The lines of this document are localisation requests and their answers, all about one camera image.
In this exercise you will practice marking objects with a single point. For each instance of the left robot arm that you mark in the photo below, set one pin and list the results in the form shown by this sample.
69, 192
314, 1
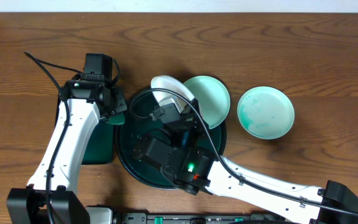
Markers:
50, 194

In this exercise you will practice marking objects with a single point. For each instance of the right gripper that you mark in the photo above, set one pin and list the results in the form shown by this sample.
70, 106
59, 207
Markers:
191, 116

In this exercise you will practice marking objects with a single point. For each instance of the mint plate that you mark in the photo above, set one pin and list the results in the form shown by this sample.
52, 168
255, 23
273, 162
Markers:
265, 112
213, 98

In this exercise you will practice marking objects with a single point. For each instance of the rectangular dark green tray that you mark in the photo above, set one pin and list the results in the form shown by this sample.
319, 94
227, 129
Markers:
99, 146

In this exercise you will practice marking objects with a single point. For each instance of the white plate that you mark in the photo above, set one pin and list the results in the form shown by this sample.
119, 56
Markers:
169, 83

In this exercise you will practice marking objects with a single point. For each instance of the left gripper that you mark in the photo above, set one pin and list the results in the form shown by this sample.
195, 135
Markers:
117, 106

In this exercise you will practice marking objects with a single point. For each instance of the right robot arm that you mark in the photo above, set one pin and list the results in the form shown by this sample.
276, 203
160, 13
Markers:
193, 169

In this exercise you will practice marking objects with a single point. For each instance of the round dark green tray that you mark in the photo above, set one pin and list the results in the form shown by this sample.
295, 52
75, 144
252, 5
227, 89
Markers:
127, 135

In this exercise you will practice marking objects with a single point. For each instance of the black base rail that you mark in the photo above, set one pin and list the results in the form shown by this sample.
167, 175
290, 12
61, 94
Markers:
197, 218

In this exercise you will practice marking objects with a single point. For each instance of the green sponge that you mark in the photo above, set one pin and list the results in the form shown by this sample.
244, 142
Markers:
117, 119

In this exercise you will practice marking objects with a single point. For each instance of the mint plate top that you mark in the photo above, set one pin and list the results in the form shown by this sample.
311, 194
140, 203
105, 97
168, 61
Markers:
213, 98

